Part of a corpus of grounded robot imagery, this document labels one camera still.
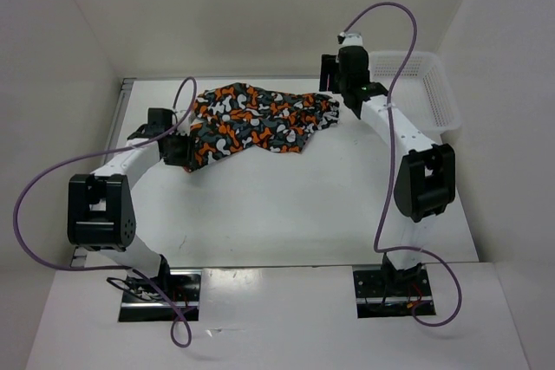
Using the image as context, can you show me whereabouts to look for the orange camouflage shorts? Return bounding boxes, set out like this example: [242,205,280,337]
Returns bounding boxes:
[190,82,340,171]

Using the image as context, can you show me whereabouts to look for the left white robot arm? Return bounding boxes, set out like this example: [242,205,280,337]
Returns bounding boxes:
[67,107,194,301]

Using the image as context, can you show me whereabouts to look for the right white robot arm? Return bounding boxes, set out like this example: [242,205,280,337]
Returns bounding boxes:
[319,45,455,295]

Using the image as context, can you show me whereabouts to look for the white perforated plastic basket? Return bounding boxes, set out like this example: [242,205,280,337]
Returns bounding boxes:
[369,51,461,134]

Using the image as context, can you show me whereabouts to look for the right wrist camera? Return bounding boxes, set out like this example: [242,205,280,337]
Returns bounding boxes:
[337,32,363,48]

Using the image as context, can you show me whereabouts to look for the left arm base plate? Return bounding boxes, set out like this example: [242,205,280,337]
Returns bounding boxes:
[107,269,202,323]

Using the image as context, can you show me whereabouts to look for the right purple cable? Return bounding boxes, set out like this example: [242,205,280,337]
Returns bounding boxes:
[344,1,463,328]

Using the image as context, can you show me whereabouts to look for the purple cable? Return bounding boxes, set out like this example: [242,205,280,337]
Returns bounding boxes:
[12,77,199,348]
[344,1,463,328]

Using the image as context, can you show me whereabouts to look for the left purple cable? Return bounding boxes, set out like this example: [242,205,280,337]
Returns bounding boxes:
[12,77,199,348]

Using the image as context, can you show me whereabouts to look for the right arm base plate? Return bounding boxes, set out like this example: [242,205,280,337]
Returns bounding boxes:
[352,265,436,319]

